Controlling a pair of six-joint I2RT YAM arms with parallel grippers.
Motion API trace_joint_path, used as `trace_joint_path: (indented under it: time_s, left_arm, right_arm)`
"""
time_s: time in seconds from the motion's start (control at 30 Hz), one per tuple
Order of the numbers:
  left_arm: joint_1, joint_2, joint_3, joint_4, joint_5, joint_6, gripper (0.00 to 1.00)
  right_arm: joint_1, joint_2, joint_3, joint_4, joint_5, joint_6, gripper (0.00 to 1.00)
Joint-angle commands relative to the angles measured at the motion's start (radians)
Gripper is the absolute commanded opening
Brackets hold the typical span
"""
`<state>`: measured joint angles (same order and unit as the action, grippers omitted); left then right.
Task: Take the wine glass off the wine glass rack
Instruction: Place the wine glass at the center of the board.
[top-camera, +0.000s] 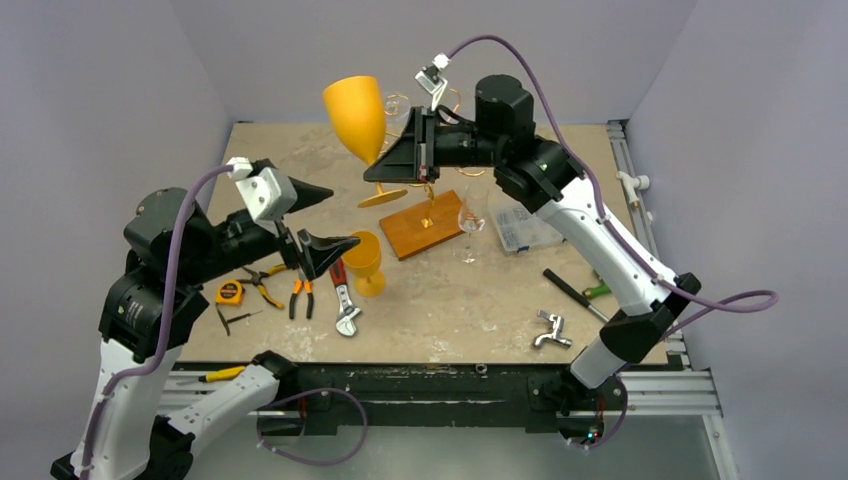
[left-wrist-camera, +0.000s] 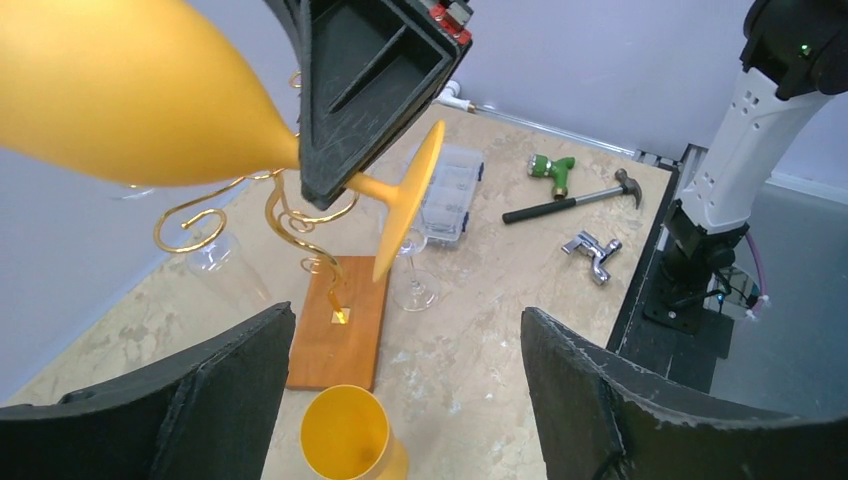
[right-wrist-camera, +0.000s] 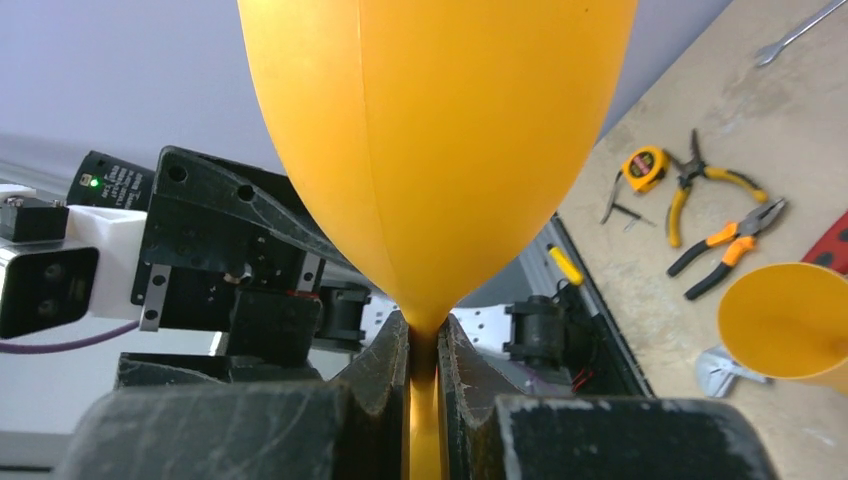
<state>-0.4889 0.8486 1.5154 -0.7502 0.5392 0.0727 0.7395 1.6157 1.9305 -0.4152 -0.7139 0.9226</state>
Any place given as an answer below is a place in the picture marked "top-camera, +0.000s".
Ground black handled hammer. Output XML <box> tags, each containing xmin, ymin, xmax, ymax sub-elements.
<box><xmin>542</xmin><ymin>269</ymin><xmax>609</xmax><ymax>324</ymax></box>

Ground orange black pliers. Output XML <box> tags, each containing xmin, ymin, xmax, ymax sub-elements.
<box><xmin>288</xmin><ymin>274</ymin><xmax>315</xmax><ymax>321</ymax></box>

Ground yellow tape measure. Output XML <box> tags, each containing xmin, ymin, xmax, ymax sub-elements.
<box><xmin>215</xmin><ymin>280</ymin><xmax>245</xmax><ymax>307</ymax></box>

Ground yellow long nose pliers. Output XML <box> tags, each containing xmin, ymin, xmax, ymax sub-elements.
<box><xmin>239</xmin><ymin>264</ymin><xmax>288</xmax><ymax>310</ymax></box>

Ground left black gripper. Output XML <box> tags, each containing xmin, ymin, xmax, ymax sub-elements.
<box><xmin>181</xmin><ymin>173</ymin><xmax>360</xmax><ymax>284</ymax></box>

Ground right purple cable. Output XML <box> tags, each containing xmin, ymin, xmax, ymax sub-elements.
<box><xmin>445</xmin><ymin>34</ymin><xmax>780</xmax><ymax>372</ymax></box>

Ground purple loop cable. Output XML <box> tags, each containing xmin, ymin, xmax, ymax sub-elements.
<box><xmin>256</xmin><ymin>387</ymin><xmax>369</xmax><ymax>467</ymax></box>

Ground gold wire wine glass rack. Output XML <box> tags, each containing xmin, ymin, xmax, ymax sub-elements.
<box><xmin>384</xmin><ymin>86</ymin><xmax>488</xmax><ymax>230</ymax></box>

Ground chrome faucet tap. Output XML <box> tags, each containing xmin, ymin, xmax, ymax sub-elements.
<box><xmin>532</xmin><ymin>310</ymin><xmax>573</xmax><ymax>349</ymax></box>

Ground aluminium frame rail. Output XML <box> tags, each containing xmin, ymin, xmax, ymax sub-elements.
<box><xmin>606</xmin><ymin>121</ymin><xmax>722</xmax><ymax>416</ymax></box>

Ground red adjustable wrench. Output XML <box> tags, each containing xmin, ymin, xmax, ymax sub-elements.
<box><xmin>329</xmin><ymin>258</ymin><xmax>362</xmax><ymax>338</ymax></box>

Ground wooden rack base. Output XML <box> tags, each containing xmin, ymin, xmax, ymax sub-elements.
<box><xmin>379</xmin><ymin>190</ymin><xmax>463</xmax><ymax>261</ymax></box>

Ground clear plastic screw box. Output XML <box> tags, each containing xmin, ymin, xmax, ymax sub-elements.
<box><xmin>489</xmin><ymin>199</ymin><xmax>566</xmax><ymax>255</ymax></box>

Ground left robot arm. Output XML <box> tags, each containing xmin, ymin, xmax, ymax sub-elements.
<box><xmin>50</xmin><ymin>157</ymin><xmax>357</xmax><ymax>479</ymax></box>

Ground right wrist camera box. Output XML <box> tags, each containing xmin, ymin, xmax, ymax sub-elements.
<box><xmin>414</xmin><ymin>53</ymin><xmax>451</xmax><ymax>112</ymax></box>

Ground yellow wine glass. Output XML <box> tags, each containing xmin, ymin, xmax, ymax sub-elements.
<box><xmin>342</xmin><ymin>230</ymin><xmax>386</xmax><ymax>297</ymax></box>
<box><xmin>322</xmin><ymin>75</ymin><xmax>387</xmax><ymax>167</ymax></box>

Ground yellow handled screwdriver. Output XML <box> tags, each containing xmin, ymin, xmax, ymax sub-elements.
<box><xmin>179</xmin><ymin>366</ymin><xmax>246</xmax><ymax>385</ymax></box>

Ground black table front rail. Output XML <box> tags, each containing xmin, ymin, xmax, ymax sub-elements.
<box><xmin>172</xmin><ymin>360</ymin><xmax>627</xmax><ymax>439</ymax></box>

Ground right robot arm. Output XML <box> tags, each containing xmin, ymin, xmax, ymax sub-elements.
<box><xmin>363</xmin><ymin>69</ymin><xmax>701</xmax><ymax>411</ymax></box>

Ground small black hex key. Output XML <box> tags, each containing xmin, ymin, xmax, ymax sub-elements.
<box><xmin>215</xmin><ymin>305</ymin><xmax>261</xmax><ymax>337</ymax></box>

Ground white pipe tee fitting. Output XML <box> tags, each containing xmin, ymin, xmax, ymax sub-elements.
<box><xmin>616</xmin><ymin>171</ymin><xmax>651</xmax><ymax>210</ymax></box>

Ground clear wine glass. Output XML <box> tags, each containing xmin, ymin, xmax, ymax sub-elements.
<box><xmin>454</xmin><ymin>184</ymin><xmax>489</xmax><ymax>264</ymax></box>
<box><xmin>383</xmin><ymin>91</ymin><xmax>412</xmax><ymax>142</ymax></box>

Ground green faucet valve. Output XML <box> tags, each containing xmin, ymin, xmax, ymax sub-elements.
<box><xmin>582</xmin><ymin>280</ymin><xmax>611</xmax><ymax>300</ymax></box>

